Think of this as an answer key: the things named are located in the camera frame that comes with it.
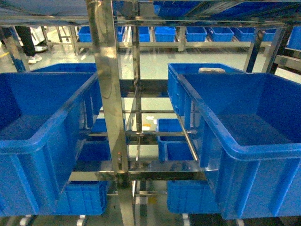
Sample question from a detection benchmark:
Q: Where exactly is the large blue bin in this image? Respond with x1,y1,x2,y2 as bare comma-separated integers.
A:
178,73,301,219
0,72,102,217

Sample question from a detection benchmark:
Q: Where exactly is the large blue bin right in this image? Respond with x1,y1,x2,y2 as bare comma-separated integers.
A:
178,73,301,219

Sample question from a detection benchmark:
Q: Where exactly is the lower blue bin right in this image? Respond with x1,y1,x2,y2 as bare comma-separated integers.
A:
166,180,220,214

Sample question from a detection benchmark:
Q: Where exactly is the lower blue bin left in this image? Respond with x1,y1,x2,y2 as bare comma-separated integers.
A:
60,181,111,215

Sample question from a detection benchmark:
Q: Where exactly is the large blue bin left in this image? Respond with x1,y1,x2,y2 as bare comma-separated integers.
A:
0,72,102,217

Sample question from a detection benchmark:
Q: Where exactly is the stainless steel rack upright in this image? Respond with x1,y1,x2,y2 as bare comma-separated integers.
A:
86,0,135,226

